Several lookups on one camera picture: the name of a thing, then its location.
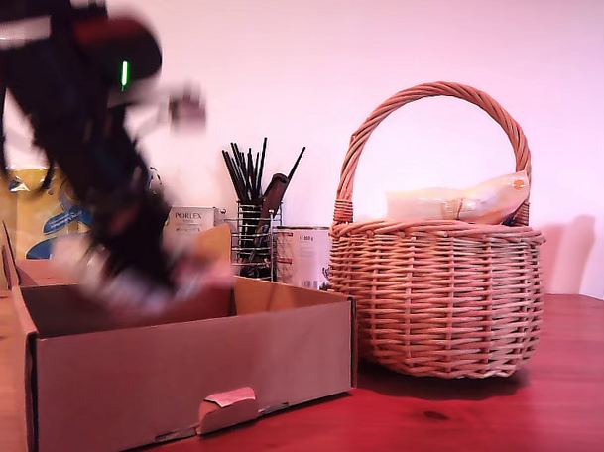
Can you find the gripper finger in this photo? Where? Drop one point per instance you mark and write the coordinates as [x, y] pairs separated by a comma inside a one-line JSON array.
[[143, 240]]

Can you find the white Galaxy egg bag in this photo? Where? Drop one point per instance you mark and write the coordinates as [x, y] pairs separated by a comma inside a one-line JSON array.
[[201, 277]]

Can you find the Maltesers mini bunnies bag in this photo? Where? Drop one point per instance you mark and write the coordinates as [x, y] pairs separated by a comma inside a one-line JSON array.
[[432, 206]]

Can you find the white Porlex box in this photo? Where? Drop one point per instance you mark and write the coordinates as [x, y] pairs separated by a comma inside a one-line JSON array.
[[188, 217]]

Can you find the brown cardboard box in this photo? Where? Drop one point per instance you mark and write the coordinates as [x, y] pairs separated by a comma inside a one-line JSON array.
[[178, 370]]

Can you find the woven wicker basket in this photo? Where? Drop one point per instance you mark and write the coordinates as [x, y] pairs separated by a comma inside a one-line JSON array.
[[428, 310]]

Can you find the black chopstick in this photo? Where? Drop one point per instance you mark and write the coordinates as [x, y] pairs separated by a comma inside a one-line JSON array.
[[294, 161], [241, 170], [232, 176], [260, 170]]

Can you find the yellow kitchen towel pack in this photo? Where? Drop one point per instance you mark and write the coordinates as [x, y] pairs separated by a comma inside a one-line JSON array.
[[19, 211]]

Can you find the white label tin can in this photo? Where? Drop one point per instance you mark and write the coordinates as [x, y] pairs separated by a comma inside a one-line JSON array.
[[306, 256]]

